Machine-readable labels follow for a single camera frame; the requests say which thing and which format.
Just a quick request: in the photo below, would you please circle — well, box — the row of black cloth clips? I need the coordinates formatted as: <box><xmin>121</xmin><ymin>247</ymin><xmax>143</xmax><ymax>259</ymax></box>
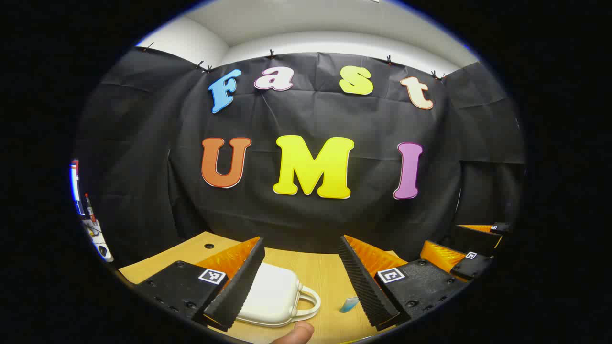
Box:
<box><xmin>142</xmin><ymin>42</ymin><xmax>446</xmax><ymax>81</ymax></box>

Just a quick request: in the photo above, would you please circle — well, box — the white suitcase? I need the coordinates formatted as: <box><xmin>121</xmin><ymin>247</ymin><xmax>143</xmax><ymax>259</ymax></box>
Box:
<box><xmin>237</xmin><ymin>262</ymin><xmax>321</xmax><ymax>328</ymax></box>

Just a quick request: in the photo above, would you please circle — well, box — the black backdrop cloth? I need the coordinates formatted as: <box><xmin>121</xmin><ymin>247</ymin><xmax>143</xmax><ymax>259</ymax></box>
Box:
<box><xmin>76</xmin><ymin>46</ymin><xmax>526</xmax><ymax>268</ymax></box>

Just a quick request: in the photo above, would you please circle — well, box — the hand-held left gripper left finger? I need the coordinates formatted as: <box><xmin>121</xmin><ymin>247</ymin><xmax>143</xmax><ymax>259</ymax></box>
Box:
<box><xmin>136</xmin><ymin>236</ymin><xmax>266</xmax><ymax>333</ymax></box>

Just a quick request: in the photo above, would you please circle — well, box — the blue lit screen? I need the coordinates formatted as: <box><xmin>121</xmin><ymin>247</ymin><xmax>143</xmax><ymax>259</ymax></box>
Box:
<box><xmin>70</xmin><ymin>159</ymin><xmax>84</xmax><ymax>215</ymax></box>

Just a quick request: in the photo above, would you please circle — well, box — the white equipment with cables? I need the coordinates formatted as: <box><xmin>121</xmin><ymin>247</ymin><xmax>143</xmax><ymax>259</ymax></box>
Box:
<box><xmin>81</xmin><ymin>220</ymin><xmax>114</xmax><ymax>262</ymax></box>

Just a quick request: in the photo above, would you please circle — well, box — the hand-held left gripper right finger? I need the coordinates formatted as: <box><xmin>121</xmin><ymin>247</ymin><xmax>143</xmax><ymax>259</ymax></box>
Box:
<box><xmin>338</xmin><ymin>234</ymin><xmax>469</xmax><ymax>331</ymax></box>

